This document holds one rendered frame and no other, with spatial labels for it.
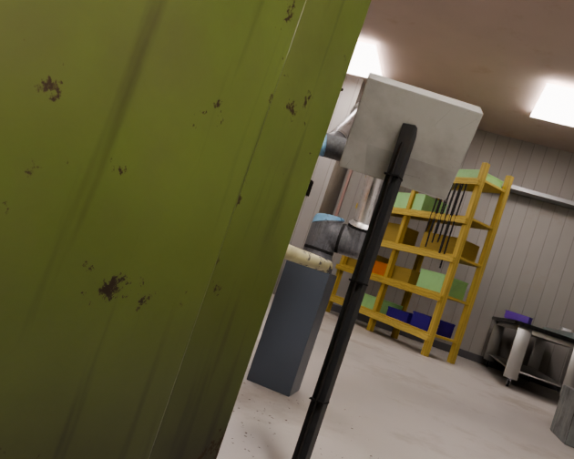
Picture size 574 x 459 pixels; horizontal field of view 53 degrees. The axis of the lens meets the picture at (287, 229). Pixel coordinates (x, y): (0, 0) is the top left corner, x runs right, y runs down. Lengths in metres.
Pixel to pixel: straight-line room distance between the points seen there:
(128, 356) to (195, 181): 0.31
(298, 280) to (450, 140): 1.25
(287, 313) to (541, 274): 7.82
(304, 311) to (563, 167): 8.24
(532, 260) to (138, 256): 9.53
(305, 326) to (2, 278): 2.08
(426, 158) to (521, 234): 8.54
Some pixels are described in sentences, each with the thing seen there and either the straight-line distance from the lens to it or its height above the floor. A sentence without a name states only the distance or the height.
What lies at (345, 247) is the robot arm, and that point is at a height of 0.74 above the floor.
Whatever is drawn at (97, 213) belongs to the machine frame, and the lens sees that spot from 0.84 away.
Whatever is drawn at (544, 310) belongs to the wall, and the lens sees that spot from 10.24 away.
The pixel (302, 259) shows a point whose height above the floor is 0.61.
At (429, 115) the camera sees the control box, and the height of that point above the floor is 1.12.
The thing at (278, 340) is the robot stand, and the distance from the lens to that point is 2.77.
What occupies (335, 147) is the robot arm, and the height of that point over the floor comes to 1.05.
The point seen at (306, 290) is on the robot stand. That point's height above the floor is 0.49.
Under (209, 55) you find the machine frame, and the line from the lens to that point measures 0.96.
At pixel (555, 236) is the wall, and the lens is 10.35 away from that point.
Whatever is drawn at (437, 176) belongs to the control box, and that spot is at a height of 0.98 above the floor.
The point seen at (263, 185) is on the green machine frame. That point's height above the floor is 0.74.
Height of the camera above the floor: 0.60
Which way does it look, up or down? 3 degrees up
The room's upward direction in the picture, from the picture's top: 19 degrees clockwise
